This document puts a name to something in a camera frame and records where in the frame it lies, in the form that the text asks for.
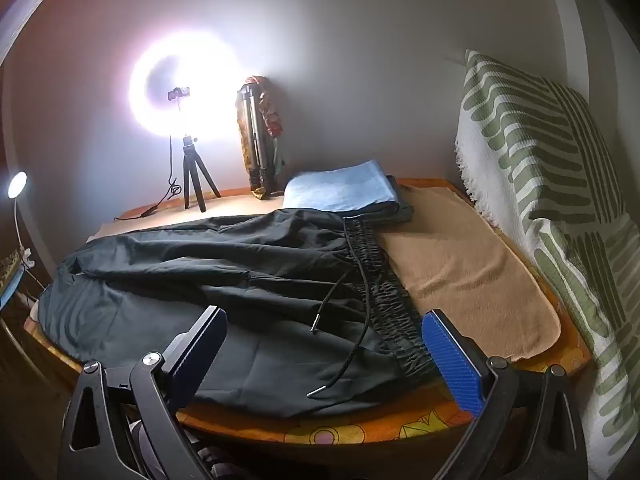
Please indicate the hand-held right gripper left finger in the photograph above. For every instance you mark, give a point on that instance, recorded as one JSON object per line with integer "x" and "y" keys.
{"x": 200, "y": 355}

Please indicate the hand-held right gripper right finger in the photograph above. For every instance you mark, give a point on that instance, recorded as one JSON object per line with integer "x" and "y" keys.
{"x": 450, "y": 360}

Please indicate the black pants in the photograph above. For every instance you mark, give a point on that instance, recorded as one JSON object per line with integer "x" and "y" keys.
{"x": 200, "y": 270}

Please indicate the folded grey pants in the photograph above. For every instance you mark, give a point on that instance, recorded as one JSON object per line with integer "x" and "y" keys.
{"x": 400, "y": 210}

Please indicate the tan blanket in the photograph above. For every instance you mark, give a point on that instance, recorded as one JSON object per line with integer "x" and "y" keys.
{"x": 465, "y": 270}

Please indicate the person's striped clothing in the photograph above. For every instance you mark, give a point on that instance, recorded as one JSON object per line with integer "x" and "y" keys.
{"x": 225, "y": 465}

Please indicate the small black tripod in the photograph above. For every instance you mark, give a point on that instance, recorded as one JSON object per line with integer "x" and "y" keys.
{"x": 189, "y": 160}

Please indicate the blue chair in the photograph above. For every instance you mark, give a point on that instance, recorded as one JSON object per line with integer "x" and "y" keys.
{"x": 9, "y": 295}

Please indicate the folded light blue cloth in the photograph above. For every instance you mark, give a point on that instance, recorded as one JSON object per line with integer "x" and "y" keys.
{"x": 340, "y": 187}

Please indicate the green striped white blanket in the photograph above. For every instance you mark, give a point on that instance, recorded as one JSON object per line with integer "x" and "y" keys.
{"x": 540, "y": 160}

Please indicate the folded silver tripod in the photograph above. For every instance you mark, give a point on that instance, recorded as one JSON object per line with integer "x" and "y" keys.
{"x": 252, "y": 130}

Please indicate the small round lamp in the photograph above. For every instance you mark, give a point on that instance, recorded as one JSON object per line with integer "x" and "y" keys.
{"x": 17, "y": 184}

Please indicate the colourful patterned cloth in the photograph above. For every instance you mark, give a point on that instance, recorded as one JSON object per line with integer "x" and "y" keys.
{"x": 272, "y": 110}

